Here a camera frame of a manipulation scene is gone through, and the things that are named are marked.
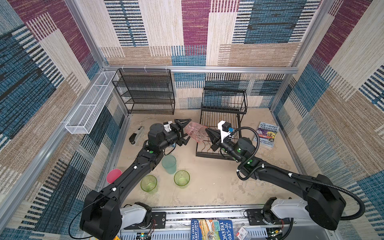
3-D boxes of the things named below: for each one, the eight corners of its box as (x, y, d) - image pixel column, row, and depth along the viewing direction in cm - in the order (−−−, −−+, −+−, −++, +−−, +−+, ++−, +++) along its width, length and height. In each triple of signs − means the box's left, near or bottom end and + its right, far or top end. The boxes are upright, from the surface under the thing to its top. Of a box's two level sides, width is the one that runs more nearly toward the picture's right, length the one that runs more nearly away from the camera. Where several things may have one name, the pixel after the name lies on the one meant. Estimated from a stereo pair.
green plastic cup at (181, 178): (173, 186, 86) (171, 181, 79) (178, 174, 90) (176, 167, 84) (186, 191, 84) (185, 185, 77) (190, 178, 89) (190, 171, 82)
